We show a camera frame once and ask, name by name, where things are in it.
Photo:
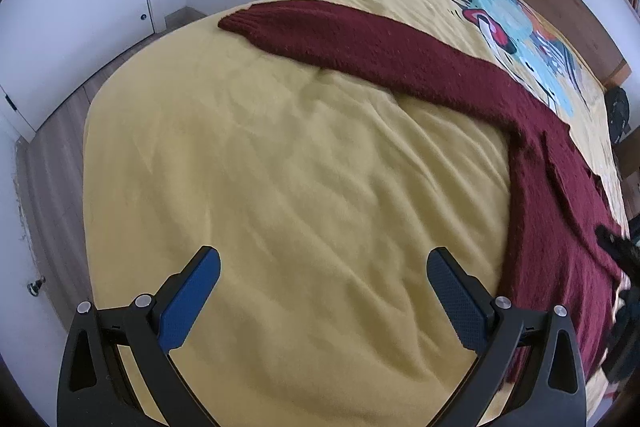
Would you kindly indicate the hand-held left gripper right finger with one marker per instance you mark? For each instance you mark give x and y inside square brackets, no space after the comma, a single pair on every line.
[457,302]

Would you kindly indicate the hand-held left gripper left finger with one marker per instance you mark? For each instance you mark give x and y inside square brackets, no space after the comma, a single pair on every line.
[187,302]

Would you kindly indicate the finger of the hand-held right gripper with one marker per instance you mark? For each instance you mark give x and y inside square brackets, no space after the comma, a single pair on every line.
[620,252]
[625,337]

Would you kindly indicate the maroon knitted sweater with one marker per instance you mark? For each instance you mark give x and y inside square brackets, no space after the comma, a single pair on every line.
[440,72]

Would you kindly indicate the black backpack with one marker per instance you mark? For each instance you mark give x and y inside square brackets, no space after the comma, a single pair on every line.
[616,114]

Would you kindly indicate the yellow printed bedspread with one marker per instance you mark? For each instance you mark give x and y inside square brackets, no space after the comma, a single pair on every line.
[280,187]

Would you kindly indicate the metal door stopper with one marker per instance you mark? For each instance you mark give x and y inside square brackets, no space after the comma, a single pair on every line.
[36,287]

